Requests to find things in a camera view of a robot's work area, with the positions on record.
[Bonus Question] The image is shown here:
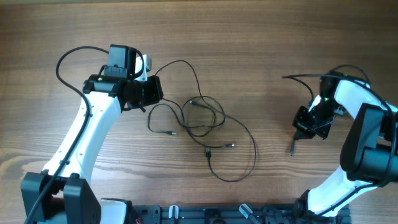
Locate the black cable silver plug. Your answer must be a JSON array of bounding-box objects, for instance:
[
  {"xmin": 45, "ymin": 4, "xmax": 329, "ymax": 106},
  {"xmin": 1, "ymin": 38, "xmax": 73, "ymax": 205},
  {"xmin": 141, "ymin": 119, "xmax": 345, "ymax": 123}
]
[{"xmin": 179, "ymin": 95, "xmax": 257, "ymax": 183}]

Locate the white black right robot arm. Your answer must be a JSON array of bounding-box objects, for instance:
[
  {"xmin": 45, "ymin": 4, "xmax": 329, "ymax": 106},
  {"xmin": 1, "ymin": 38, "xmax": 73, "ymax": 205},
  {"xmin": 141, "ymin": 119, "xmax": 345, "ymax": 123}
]
[{"xmin": 293, "ymin": 70, "xmax": 397, "ymax": 222}]

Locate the thin black cable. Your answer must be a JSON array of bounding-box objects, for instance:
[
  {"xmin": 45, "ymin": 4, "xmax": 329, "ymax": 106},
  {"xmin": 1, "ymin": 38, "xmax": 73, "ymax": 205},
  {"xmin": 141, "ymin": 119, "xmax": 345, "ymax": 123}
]
[{"xmin": 147, "ymin": 59, "xmax": 235, "ymax": 149}]

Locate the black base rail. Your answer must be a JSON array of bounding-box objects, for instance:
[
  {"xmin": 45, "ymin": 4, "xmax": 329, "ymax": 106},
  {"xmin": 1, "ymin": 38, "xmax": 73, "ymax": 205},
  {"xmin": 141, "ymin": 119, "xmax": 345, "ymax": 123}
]
[{"xmin": 102, "ymin": 203, "xmax": 352, "ymax": 224}]

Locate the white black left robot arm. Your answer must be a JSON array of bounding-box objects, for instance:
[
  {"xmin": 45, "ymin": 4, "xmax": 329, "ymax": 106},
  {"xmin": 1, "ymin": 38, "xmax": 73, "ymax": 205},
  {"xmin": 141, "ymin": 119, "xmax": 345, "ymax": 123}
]
[{"xmin": 21, "ymin": 45, "xmax": 163, "ymax": 223}]

